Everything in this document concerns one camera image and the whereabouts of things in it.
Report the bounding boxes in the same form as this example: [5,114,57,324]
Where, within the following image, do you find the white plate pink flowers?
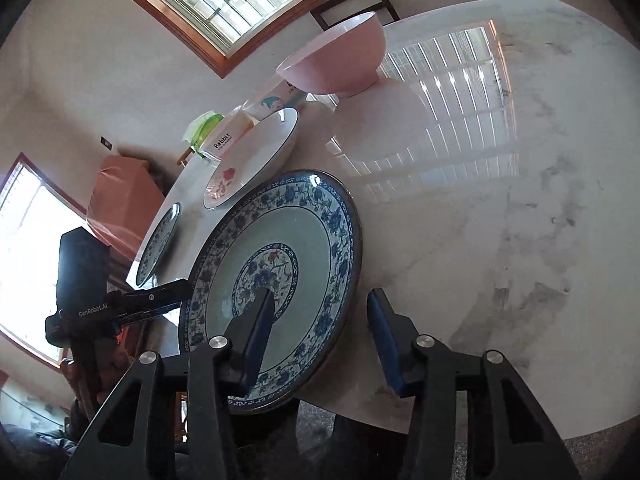
[203,107,299,210]

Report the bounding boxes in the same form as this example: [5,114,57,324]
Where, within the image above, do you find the white rabbit bowl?
[200,108,257,162]

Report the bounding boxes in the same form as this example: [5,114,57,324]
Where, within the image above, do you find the white bowl blue cartoon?
[242,74,308,122]

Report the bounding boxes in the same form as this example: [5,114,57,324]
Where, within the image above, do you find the pink bowl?
[277,11,386,98]

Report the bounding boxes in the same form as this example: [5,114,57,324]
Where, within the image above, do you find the small blue floral plate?
[134,203,181,287]

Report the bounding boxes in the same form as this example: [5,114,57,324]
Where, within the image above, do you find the pink cloth covered furniture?
[86,155,165,261]

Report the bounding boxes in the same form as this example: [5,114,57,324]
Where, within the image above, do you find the light wooden chair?
[177,145,195,167]

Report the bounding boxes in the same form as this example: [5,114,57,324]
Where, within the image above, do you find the green tissue pack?
[182,110,224,150]

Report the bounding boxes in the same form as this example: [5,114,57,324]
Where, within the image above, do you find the wall switch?
[100,136,113,151]

